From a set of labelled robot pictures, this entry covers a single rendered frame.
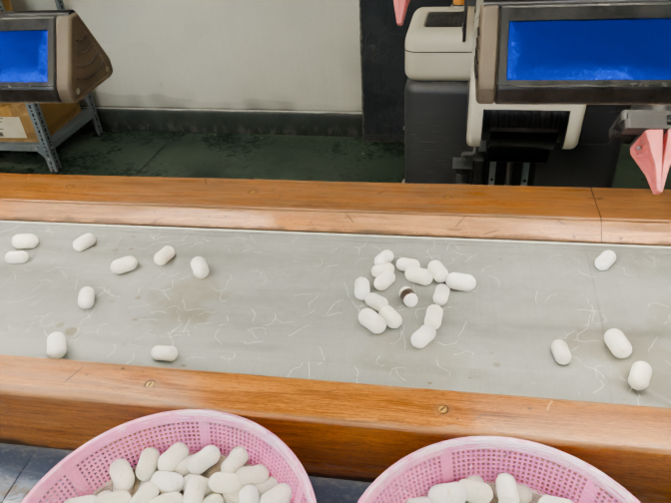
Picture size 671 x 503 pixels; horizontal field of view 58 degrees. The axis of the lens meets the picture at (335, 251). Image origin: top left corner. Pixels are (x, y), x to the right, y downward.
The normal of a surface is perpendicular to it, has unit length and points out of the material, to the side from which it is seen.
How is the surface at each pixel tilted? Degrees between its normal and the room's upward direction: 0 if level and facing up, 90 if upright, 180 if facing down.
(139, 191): 0
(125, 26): 90
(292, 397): 0
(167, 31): 90
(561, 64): 58
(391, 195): 0
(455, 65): 90
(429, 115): 90
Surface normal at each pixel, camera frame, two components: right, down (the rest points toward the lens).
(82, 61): 0.98, 0.04
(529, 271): -0.07, -0.81
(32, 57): -0.17, 0.06
